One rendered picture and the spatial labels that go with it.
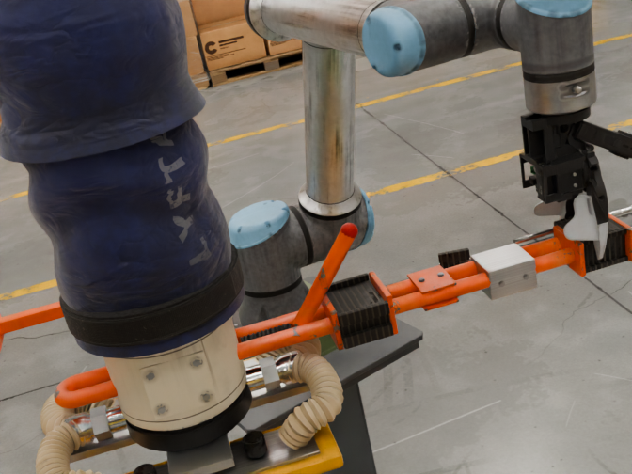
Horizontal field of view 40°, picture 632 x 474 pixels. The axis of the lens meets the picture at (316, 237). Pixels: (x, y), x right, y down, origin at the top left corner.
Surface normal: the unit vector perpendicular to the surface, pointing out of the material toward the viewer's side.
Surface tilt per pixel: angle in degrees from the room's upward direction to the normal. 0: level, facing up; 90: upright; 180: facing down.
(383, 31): 89
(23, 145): 67
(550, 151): 90
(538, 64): 90
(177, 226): 74
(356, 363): 0
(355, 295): 0
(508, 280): 90
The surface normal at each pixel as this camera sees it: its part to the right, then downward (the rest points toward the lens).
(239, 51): 0.22, 0.38
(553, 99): -0.38, 0.45
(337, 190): 0.25, 0.65
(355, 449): 0.55, 0.24
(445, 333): -0.19, -0.90
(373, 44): -0.86, 0.33
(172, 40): 0.95, 0.00
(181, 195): 0.77, 0.41
